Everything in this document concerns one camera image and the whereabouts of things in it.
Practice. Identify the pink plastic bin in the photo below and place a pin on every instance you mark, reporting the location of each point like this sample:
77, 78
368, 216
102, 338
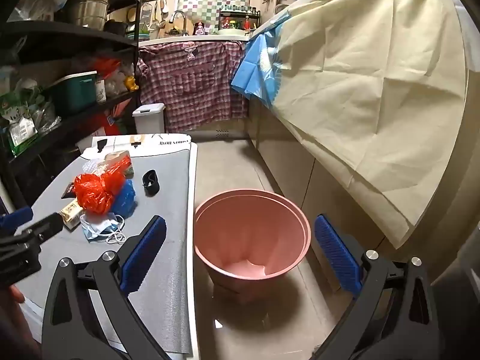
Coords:
258, 232

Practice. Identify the beige kitchen cabinet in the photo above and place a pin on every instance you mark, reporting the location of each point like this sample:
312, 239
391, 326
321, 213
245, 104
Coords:
285, 157

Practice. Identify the metal faucet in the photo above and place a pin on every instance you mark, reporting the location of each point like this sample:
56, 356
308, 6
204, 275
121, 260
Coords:
179, 11

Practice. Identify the white printed table cover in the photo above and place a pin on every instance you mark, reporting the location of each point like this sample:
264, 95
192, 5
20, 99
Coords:
168, 144

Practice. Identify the black pot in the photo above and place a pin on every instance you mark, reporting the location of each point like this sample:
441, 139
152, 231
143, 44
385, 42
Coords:
116, 26

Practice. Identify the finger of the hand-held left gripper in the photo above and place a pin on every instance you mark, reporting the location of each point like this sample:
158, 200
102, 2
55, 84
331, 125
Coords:
18, 215
45, 225

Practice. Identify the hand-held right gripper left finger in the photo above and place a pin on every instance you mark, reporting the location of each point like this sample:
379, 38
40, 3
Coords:
144, 255

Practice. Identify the blue printed cloth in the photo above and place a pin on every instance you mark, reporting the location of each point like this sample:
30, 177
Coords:
251, 71

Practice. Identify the green printed package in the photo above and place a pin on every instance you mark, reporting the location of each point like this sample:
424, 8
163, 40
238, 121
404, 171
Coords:
22, 131

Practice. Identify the red printed carton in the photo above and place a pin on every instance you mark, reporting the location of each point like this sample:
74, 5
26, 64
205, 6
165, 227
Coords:
118, 122

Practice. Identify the beige cloth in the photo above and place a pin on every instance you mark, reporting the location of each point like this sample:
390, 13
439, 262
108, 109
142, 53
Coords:
356, 82

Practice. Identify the black spice rack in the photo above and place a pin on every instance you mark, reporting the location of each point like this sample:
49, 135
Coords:
240, 22

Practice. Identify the orange plastic bag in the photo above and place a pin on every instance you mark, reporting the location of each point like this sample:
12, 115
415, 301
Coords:
93, 191

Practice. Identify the black shelf rack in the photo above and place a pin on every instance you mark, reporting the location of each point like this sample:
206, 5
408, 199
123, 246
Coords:
75, 37

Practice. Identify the white printed paper cup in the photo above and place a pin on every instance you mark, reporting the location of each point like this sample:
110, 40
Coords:
100, 90

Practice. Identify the blue face mask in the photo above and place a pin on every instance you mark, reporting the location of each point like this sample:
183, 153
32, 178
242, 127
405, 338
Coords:
99, 228

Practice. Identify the steel pot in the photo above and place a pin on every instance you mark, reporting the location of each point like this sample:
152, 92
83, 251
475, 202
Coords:
90, 7

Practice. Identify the black sauce packet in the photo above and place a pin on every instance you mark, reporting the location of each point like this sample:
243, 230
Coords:
69, 191

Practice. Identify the pink doll figurine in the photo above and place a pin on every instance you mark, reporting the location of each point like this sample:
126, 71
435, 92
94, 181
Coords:
200, 29

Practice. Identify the red plaid shirt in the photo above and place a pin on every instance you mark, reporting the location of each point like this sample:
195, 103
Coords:
195, 82

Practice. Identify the torn paper tissue pack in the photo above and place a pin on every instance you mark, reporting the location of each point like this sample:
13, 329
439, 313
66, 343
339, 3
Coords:
118, 155

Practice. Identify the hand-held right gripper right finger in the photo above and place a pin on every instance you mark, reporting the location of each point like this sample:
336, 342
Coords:
335, 255

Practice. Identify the white foam net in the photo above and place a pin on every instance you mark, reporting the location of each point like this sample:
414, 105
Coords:
93, 167

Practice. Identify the grey ironing board table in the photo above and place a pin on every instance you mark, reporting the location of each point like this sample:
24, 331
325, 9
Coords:
168, 195

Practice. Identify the blue plastic bag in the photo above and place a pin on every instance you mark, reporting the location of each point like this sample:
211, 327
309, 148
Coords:
125, 198

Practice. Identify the person's left hand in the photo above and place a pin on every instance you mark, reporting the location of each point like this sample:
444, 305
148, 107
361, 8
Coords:
15, 296

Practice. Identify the white kitchen counter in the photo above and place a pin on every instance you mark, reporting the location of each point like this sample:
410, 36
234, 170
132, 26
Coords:
195, 38

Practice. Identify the beige snack packet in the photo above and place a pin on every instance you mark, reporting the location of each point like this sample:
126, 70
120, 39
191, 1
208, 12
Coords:
71, 213

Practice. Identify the white lidded bin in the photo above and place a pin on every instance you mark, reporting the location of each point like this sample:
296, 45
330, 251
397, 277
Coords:
150, 120

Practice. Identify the hanging kitchen utensils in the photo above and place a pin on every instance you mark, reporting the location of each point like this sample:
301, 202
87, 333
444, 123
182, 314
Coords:
155, 15

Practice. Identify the yellow figurine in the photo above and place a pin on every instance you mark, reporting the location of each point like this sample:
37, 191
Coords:
131, 83

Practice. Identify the green storage box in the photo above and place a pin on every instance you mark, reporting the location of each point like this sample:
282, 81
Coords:
71, 93

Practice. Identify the red crumpled bag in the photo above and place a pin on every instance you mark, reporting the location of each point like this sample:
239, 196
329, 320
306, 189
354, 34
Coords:
105, 68

